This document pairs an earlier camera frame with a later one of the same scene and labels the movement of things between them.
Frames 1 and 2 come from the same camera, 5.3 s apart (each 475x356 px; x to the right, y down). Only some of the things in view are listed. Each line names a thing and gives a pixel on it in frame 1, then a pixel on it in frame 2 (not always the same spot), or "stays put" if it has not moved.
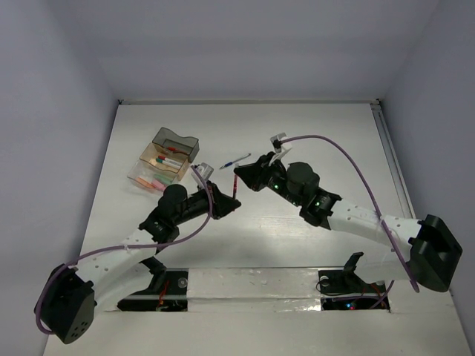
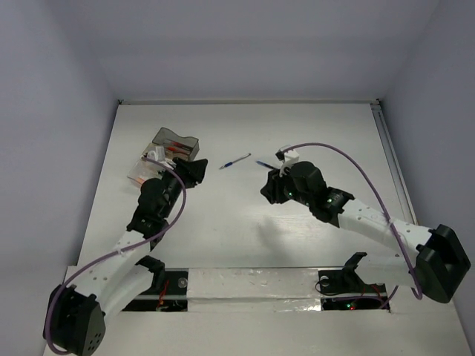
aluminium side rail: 395,175 stays put
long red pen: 235,186 → 177,143
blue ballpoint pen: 230,163 stays put
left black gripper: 221,202 → 191,171
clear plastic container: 146,176 stays put
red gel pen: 178,150 stays put
